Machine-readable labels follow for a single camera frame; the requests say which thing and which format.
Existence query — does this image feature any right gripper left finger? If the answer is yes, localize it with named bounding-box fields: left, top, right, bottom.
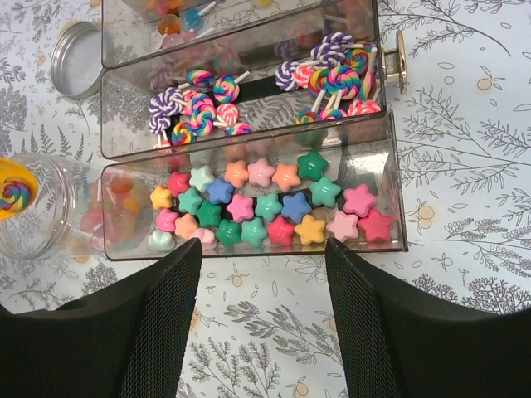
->
left=1, top=238, right=202, bottom=397

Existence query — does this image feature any floral patterned table mat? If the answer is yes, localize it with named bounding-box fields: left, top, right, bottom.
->
left=1, top=1, right=530, bottom=397

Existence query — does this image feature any clear compartment candy box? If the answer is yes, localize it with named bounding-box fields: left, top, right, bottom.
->
left=100, top=1, right=407, bottom=253

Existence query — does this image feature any silver round jar lid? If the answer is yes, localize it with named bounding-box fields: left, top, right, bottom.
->
left=50, top=22, right=114, bottom=100

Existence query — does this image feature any clear plastic jar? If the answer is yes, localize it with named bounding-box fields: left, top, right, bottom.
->
left=1, top=153, right=153, bottom=260

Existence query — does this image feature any yellow plastic scoop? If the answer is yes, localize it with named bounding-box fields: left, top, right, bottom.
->
left=0, top=158, right=39, bottom=221

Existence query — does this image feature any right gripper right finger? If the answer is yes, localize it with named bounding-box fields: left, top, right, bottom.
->
left=325, top=238, right=530, bottom=397

